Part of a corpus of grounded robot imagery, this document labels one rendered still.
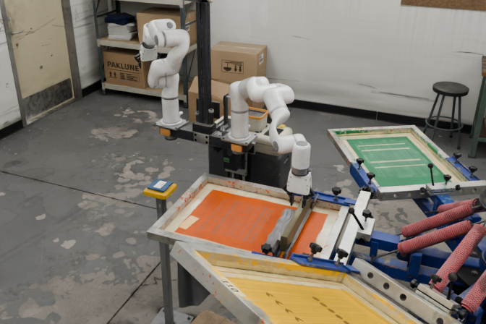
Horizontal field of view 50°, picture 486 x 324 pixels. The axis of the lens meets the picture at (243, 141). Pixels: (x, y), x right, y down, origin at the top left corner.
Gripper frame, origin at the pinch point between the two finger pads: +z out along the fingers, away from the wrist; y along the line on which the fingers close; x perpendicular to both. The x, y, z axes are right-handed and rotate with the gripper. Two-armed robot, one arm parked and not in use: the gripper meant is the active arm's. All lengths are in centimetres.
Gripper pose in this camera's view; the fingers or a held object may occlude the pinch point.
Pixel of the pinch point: (298, 202)
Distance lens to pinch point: 231.6
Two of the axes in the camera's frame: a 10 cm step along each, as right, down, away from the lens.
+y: -9.3, -1.7, 3.3
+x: -3.7, 4.0, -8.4
